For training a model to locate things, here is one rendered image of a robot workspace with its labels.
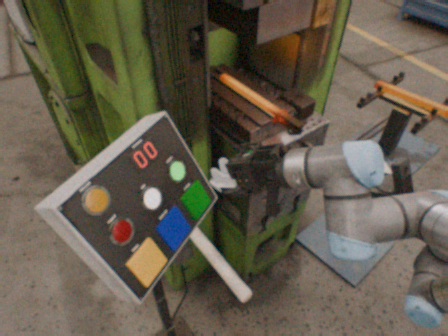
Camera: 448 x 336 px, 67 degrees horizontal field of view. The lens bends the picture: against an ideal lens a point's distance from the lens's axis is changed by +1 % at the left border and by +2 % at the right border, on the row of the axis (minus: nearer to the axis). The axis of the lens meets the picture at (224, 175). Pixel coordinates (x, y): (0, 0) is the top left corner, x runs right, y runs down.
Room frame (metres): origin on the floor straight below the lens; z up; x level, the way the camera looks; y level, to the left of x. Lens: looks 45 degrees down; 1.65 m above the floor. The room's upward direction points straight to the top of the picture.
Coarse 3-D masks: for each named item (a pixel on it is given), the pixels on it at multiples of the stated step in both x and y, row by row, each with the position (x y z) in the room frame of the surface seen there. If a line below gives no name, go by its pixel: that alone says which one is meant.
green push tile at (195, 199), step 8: (192, 184) 0.58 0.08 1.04; (200, 184) 0.59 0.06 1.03; (192, 192) 0.56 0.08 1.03; (200, 192) 0.57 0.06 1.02; (184, 200) 0.53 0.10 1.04; (192, 200) 0.54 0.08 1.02; (200, 200) 0.56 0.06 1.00; (208, 200) 0.57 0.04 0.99; (192, 208) 0.53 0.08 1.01; (200, 208) 0.54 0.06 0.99; (192, 216) 0.52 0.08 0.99
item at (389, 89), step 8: (384, 88) 1.16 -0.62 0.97; (392, 88) 1.14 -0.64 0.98; (400, 88) 1.14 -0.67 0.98; (400, 96) 1.11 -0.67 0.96; (408, 96) 1.09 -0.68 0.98; (416, 96) 1.09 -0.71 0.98; (416, 104) 1.06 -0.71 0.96; (424, 104) 1.04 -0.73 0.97; (432, 104) 1.03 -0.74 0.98; (440, 104) 1.03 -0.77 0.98; (440, 112) 1.00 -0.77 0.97
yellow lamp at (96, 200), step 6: (90, 192) 0.43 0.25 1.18; (96, 192) 0.43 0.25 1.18; (102, 192) 0.44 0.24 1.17; (90, 198) 0.42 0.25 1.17; (96, 198) 0.42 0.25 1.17; (102, 198) 0.43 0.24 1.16; (90, 204) 0.41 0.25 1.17; (96, 204) 0.41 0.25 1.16; (102, 204) 0.42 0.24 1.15; (96, 210) 0.41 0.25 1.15
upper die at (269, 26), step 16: (208, 0) 1.05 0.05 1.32; (288, 0) 0.93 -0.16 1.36; (304, 0) 0.97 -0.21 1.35; (208, 16) 1.05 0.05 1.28; (224, 16) 0.99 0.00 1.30; (240, 16) 0.93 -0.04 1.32; (256, 16) 0.88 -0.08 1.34; (272, 16) 0.90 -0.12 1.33; (288, 16) 0.93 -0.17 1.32; (304, 16) 0.97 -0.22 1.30; (240, 32) 0.93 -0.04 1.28; (256, 32) 0.87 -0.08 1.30; (272, 32) 0.90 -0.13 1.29; (288, 32) 0.94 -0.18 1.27
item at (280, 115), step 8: (224, 80) 1.17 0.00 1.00; (232, 80) 1.16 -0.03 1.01; (240, 88) 1.10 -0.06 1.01; (248, 88) 1.10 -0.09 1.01; (248, 96) 1.05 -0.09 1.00; (256, 96) 1.04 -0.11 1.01; (264, 104) 0.99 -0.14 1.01; (272, 104) 0.99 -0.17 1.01; (272, 112) 0.95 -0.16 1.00; (280, 112) 0.93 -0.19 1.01; (280, 120) 0.92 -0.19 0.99; (288, 120) 0.89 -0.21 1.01; (296, 120) 0.89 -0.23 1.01; (296, 128) 0.87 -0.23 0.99
